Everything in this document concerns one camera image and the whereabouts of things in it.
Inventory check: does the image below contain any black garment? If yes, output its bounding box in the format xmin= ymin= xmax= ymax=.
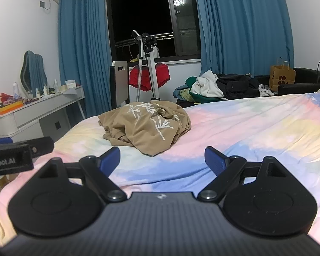
xmin=217 ymin=73 xmax=260 ymax=100

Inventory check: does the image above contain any orange tray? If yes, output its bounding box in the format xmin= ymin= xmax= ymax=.
xmin=0 ymin=101 xmax=24 ymax=114

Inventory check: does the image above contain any cardboard box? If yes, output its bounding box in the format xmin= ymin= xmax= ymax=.
xmin=0 ymin=175 xmax=18 ymax=194

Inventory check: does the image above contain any green garment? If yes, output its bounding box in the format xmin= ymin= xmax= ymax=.
xmin=186 ymin=76 xmax=224 ymax=104

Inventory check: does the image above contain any white patterned cloth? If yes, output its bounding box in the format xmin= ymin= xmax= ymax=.
xmin=258 ymin=84 xmax=275 ymax=97

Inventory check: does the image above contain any garment steamer stand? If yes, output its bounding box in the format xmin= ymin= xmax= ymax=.
xmin=131 ymin=29 xmax=162 ymax=102

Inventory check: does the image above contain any white dressing table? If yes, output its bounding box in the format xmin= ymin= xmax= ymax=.
xmin=0 ymin=85 xmax=86 ymax=139

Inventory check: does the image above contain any red garment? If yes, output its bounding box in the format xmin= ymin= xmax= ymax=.
xmin=129 ymin=62 xmax=170 ymax=92

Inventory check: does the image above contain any yellow-green cloth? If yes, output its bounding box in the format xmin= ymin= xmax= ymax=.
xmin=180 ymin=89 xmax=195 ymax=102

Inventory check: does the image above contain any brown t-shirt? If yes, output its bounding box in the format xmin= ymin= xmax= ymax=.
xmin=98 ymin=100 xmax=192 ymax=156

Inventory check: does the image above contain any pastel tie-dye bed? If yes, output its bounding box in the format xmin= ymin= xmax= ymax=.
xmin=0 ymin=85 xmax=320 ymax=248

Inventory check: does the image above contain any dark window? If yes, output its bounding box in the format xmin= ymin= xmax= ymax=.
xmin=106 ymin=0 xmax=202 ymax=62

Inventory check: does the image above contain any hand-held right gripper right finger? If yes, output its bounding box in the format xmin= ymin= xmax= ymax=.
xmin=197 ymin=146 xmax=290 ymax=202

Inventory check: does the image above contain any grey chair back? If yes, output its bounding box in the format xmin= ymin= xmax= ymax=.
xmin=110 ymin=61 xmax=130 ymax=109

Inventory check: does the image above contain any black armchair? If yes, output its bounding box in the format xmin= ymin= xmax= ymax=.
xmin=253 ymin=67 xmax=320 ymax=96

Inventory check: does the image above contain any wavy framed mirror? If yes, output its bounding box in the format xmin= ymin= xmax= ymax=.
xmin=20 ymin=51 xmax=45 ymax=92

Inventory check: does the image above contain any brown paper bag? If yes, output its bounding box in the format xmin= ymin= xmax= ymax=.
xmin=269 ymin=57 xmax=296 ymax=92

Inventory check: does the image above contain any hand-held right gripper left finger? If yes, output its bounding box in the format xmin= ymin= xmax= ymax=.
xmin=39 ymin=147 xmax=128 ymax=202

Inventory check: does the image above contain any balcony railing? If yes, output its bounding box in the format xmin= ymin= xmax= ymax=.
xmin=115 ymin=32 xmax=174 ymax=48

